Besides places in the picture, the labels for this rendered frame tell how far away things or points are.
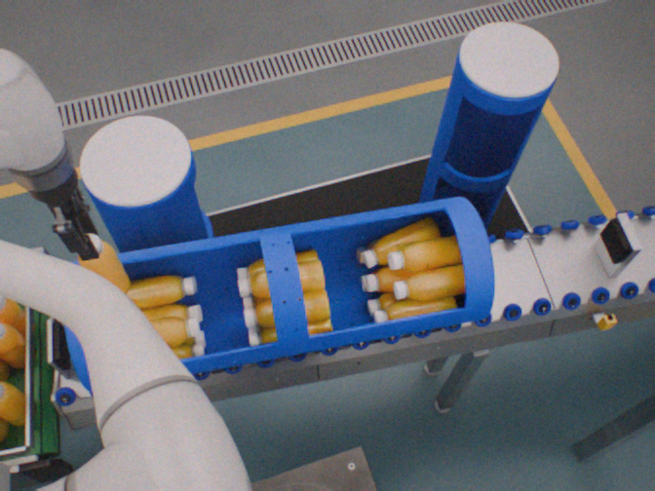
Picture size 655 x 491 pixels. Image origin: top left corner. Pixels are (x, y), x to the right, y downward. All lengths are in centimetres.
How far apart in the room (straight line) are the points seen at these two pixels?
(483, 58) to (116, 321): 154
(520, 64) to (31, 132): 145
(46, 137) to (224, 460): 52
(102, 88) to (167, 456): 290
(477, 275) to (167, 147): 86
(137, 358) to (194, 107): 264
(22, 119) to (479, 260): 92
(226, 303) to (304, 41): 205
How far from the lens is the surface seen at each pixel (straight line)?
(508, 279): 179
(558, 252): 187
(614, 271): 184
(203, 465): 61
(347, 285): 168
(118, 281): 135
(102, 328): 71
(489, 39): 211
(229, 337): 164
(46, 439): 173
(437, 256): 153
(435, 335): 169
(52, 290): 76
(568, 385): 276
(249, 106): 323
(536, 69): 206
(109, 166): 183
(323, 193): 277
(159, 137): 185
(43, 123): 96
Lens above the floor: 248
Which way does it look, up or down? 62 degrees down
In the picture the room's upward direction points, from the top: 2 degrees clockwise
